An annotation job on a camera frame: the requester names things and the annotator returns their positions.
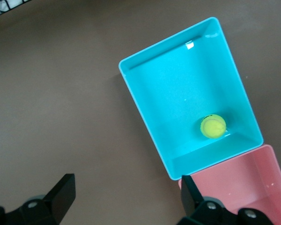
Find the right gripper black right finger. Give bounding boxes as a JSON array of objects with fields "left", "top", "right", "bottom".
[{"left": 177, "top": 175, "right": 274, "bottom": 225}]

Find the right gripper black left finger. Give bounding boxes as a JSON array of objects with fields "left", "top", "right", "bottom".
[{"left": 0, "top": 173, "right": 76, "bottom": 225}]

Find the yellow-green tennis ball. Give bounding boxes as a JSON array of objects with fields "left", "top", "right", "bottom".
[{"left": 200, "top": 114, "right": 227, "bottom": 139}]

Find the pink plastic bin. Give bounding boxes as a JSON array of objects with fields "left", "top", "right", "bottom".
[{"left": 177, "top": 144, "right": 281, "bottom": 225}]

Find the blue plastic bin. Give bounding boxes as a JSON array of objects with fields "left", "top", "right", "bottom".
[{"left": 118, "top": 16, "right": 265, "bottom": 181}]

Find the brown table cover sheet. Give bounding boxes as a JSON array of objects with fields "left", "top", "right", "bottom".
[{"left": 0, "top": 0, "right": 281, "bottom": 225}]

